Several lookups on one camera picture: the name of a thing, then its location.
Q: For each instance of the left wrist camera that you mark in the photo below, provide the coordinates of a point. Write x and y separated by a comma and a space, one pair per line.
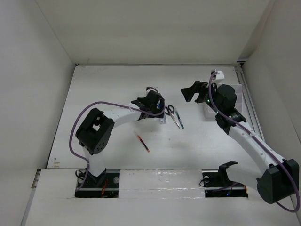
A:
148, 89

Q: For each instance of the green pen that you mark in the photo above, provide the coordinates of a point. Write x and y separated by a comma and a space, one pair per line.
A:
179, 119

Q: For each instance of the black handled scissors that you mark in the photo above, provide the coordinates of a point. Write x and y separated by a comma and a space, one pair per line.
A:
170, 110

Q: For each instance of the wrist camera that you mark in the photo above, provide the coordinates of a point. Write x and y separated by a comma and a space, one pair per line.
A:
148, 89
217, 76

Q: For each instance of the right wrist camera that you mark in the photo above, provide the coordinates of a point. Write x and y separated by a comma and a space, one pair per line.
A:
217, 76

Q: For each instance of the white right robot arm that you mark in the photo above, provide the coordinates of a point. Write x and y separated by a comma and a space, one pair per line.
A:
278, 178

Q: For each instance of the white compartment organizer box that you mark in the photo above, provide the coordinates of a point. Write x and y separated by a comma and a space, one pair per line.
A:
234, 98

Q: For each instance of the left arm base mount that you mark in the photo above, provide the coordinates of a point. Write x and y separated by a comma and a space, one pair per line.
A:
104, 186

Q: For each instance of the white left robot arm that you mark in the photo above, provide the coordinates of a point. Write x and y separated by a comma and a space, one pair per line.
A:
94, 132

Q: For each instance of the orange red pen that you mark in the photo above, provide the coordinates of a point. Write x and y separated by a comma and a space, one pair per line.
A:
143, 143

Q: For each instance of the blue spray bottle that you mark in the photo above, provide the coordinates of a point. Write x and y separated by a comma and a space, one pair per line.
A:
163, 119

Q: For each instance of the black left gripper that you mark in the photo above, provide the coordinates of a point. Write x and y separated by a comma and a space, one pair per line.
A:
157, 111

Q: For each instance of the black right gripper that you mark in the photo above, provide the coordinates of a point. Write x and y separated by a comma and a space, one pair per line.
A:
197, 87

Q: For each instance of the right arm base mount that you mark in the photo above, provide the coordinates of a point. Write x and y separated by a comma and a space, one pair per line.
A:
217, 184

